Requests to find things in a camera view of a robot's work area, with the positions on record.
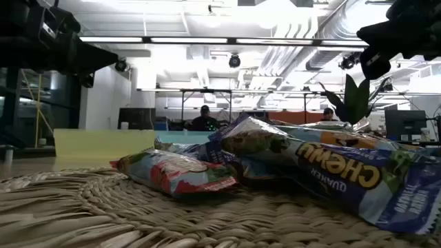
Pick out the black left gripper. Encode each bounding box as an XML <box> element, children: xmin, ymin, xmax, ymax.
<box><xmin>20</xmin><ymin>34</ymin><xmax>120</xmax><ymax>89</ymax></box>

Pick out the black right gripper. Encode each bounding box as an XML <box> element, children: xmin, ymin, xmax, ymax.
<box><xmin>356</xmin><ymin>13</ymin><xmax>441</xmax><ymax>81</ymax></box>

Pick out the orange peanut butter granola bar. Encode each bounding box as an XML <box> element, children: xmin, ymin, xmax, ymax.
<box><xmin>275</xmin><ymin>123</ymin><xmax>423</xmax><ymax>152</ymax></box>

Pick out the oatmeal raisin granola bar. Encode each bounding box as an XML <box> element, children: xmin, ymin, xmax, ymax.
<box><xmin>208</xmin><ymin>114</ymin><xmax>441</xmax><ymax>236</ymax></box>
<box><xmin>154</xmin><ymin>137</ymin><xmax>238</xmax><ymax>166</ymax></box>

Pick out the red chocolate chip granola bar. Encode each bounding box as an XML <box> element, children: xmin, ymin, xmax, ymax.
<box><xmin>110</xmin><ymin>147</ymin><xmax>239</xmax><ymax>198</ymax></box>

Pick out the blue wrapper granola bar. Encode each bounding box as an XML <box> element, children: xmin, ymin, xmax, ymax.
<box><xmin>237</xmin><ymin>156</ymin><xmax>287</xmax><ymax>183</ymax></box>

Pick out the green broad-leaf plant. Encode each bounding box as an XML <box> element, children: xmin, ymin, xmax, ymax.
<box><xmin>318</xmin><ymin>74</ymin><xmax>392</xmax><ymax>125</ymax></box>

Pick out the yellow tripod stand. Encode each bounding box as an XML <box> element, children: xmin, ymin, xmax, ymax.
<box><xmin>20</xmin><ymin>68</ymin><xmax>55</xmax><ymax>149</ymax></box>

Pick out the black computer monitor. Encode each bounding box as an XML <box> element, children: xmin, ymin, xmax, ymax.
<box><xmin>384</xmin><ymin>110</ymin><xmax>427</xmax><ymax>137</ymax></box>
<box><xmin>118</xmin><ymin>107</ymin><xmax>156</xmax><ymax>130</ymax></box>

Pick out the person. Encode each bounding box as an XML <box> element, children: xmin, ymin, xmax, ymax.
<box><xmin>320</xmin><ymin>107</ymin><xmax>338</xmax><ymax>122</ymax></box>
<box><xmin>187</xmin><ymin>105</ymin><xmax>221</xmax><ymax>132</ymax></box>

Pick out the overhead light bar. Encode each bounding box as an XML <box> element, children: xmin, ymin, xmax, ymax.
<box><xmin>79</xmin><ymin>36</ymin><xmax>369</xmax><ymax>48</ymax></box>

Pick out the teal plastic bin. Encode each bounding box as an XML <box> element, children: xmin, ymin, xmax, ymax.
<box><xmin>154</xmin><ymin>130</ymin><xmax>217</xmax><ymax>145</ymax></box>

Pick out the orange partition panel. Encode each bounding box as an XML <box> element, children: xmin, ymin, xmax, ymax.
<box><xmin>268</xmin><ymin>110</ymin><xmax>327</xmax><ymax>125</ymax></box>

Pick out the round woven straw placemat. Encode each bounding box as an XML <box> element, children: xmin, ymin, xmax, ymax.
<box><xmin>0</xmin><ymin>167</ymin><xmax>441</xmax><ymax>248</ymax></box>

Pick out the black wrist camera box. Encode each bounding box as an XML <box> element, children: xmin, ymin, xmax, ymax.
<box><xmin>40</xmin><ymin>5</ymin><xmax>82</xmax><ymax>39</ymax></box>

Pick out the black metal rig frame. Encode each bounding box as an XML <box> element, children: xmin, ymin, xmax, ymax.
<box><xmin>0</xmin><ymin>67</ymin><xmax>21</xmax><ymax>149</ymax></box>

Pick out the black background workbench frame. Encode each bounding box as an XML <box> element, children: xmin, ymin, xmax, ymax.
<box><xmin>178</xmin><ymin>88</ymin><xmax>232</xmax><ymax>132</ymax></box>

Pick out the grey cylindrical post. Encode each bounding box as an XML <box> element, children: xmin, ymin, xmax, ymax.
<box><xmin>3</xmin><ymin>144</ymin><xmax>14</xmax><ymax>165</ymax></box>

